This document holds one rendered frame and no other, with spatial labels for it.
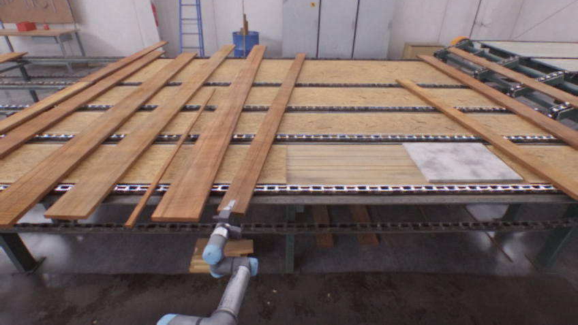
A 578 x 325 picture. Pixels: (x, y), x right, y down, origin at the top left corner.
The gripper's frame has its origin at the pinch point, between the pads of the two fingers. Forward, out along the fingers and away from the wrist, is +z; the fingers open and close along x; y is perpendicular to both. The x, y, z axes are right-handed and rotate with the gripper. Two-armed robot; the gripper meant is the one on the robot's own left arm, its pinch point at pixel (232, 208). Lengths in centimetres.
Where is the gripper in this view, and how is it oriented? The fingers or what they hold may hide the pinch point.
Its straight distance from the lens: 154.1
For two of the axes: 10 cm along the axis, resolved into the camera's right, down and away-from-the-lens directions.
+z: 1.4, -4.9, 8.6
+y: -9.9, -0.8, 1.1
